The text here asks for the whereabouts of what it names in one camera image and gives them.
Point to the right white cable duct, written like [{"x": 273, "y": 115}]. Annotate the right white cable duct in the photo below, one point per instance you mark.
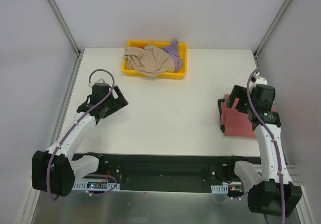
[{"x": 219, "y": 189}]

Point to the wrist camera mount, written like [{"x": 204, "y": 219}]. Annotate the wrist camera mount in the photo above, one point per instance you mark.
[
  {"x": 258, "y": 79},
  {"x": 99, "y": 81}
]

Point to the white cable duct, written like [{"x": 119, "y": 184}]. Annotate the white cable duct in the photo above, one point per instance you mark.
[
  {"x": 94, "y": 186},
  {"x": 219, "y": 189}
]

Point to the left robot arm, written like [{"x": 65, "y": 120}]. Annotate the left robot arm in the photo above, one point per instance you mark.
[{"x": 54, "y": 169}]

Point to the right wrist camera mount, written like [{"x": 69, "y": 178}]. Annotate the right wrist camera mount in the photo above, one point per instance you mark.
[{"x": 258, "y": 79}]

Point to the aluminium frame post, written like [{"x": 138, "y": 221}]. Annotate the aluminium frame post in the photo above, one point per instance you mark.
[
  {"x": 276, "y": 20},
  {"x": 64, "y": 27}
]

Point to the yellow plastic bin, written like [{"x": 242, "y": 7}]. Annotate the yellow plastic bin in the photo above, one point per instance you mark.
[{"x": 183, "y": 50}]

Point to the beige t shirt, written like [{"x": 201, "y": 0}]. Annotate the beige t shirt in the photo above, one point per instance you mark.
[{"x": 151, "y": 60}]

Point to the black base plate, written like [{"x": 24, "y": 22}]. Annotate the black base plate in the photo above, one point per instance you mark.
[{"x": 165, "y": 173}]

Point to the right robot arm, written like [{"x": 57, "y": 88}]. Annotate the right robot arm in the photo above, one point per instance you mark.
[{"x": 272, "y": 192}]

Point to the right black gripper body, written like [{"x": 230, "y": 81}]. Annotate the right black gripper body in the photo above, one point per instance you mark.
[{"x": 237, "y": 99}]

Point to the right aluminium frame post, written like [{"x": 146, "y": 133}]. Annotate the right aluminium frame post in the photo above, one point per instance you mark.
[{"x": 276, "y": 20}]

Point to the left white cable duct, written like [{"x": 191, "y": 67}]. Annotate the left white cable duct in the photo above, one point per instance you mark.
[{"x": 94, "y": 186}]

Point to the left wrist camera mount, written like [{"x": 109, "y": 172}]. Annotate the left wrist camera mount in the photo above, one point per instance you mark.
[{"x": 99, "y": 81}]

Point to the purple t shirt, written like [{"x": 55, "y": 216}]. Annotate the purple t shirt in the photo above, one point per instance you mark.
[{"x": 173, "y": 51}]

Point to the left aluminium frame post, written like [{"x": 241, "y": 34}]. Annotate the left aluminium frame post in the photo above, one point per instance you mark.
[{"x": 64, "y": 27}]

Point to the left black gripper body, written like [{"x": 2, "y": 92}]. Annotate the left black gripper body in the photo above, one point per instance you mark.
[{"x": 114, "y": 103}]

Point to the green t shirt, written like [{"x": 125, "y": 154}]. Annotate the green t shirt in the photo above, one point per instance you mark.
[{"x": 221, "y": 104}]

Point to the pink t shirt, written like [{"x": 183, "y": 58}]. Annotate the pink t shirt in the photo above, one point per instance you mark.
[{"x": 237, "y": 123}]

